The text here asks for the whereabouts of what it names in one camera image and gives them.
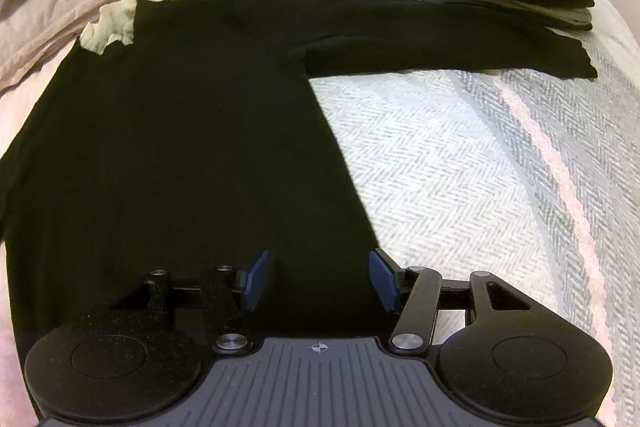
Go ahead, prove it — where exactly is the black sweater with cream collar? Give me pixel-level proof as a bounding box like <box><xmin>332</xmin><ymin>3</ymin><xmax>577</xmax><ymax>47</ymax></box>
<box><xmin>1</xmin><ymin>0</ymin><xmax>596</xmax><ymax>355</ymax></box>

